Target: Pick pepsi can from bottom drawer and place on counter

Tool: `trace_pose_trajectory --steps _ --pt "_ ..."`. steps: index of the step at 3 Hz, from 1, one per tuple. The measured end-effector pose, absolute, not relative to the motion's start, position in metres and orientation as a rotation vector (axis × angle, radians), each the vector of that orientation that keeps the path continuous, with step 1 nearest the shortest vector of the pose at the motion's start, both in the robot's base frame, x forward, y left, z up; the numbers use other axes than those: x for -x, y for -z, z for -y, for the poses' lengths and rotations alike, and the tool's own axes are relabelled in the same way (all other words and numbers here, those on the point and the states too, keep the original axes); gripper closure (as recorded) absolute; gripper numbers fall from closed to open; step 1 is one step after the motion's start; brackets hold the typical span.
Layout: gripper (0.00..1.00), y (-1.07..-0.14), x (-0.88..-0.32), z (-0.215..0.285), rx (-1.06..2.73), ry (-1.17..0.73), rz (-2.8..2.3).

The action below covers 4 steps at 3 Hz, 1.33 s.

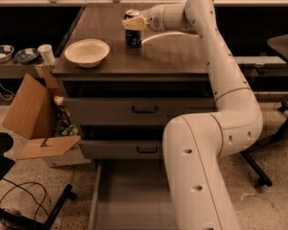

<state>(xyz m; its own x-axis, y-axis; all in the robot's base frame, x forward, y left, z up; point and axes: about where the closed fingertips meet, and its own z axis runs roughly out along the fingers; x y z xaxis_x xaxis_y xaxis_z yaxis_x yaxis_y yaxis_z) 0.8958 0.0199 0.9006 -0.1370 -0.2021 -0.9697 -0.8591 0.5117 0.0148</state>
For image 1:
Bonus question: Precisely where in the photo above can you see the top grey drawer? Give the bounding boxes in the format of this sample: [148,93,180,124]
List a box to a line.
[63,98,216,126]

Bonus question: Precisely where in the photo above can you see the black table leg stand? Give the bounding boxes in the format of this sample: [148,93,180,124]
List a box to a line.
[241,34,288,187]

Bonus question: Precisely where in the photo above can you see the middle grey drawer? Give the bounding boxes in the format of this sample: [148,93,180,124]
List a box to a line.
[80,140,162,159]

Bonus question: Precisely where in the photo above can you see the dark blue bowl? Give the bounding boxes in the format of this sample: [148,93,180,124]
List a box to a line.
[14,48,39,64]

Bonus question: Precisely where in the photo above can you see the blue patterned bowl left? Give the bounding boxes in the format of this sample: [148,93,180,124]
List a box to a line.
[0,45,14,63]

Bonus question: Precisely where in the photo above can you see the black floor cable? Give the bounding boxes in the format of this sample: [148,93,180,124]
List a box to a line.
[0,177,50,222]

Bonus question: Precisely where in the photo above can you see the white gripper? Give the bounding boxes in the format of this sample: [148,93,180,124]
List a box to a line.
[122,4,186,32]

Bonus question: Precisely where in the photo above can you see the black chair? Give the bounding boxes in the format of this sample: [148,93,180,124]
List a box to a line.
[0,131,77,230]

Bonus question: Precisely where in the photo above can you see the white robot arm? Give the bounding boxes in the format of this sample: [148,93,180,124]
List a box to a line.
[122,0,263,230]

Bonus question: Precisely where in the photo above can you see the grey low shelf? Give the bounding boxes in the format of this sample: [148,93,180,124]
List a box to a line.
[0,58,46,79]

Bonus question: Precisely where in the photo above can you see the white paper bowl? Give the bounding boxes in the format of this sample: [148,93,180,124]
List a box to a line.
[64,39,109,68]

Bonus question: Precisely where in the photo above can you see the bottom open grey drawer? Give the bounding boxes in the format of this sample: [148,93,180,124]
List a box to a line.
[87,160,176,230]

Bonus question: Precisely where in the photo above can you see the open cardboard box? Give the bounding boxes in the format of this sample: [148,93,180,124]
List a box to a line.
[2,65,90,167]

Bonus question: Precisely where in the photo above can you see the pepsi soda can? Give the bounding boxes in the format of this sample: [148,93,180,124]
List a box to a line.
[124,10,141,48]

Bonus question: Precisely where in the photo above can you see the grey drawer cabinet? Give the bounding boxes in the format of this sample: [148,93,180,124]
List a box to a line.
[52,2,235,98]

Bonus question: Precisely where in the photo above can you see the white paper cup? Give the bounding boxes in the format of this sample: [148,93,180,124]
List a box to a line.
[37,44,56,65]

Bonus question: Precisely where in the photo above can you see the snack bags in box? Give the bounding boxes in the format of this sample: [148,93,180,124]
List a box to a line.
[54,96,78,136]

